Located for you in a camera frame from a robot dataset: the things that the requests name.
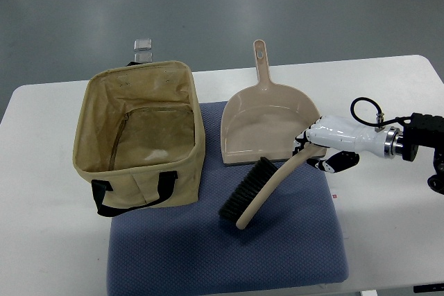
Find blue textured mat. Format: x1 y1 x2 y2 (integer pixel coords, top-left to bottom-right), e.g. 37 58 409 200
107 102 348 295

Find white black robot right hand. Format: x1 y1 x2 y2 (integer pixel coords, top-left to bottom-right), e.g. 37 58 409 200
293 116 402 173

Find lower metal floor plate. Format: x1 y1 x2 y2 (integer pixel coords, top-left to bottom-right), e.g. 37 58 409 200
134 51 153 63

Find beige plastic dustpan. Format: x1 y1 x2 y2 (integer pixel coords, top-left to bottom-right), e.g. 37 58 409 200
220 40 321 165

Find black table control panel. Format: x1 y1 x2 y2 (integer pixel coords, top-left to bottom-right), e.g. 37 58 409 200
413 283 444 293

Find beige brush black bristles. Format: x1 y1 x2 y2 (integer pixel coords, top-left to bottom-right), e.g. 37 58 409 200
219 143 325 229

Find yellow fabric bag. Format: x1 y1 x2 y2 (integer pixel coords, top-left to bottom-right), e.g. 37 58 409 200
73 61 205 217

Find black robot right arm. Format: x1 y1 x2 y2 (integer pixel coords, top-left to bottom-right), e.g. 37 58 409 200
395 113 443 195

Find black cable loop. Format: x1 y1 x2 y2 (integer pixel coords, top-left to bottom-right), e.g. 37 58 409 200
350 96 413 128

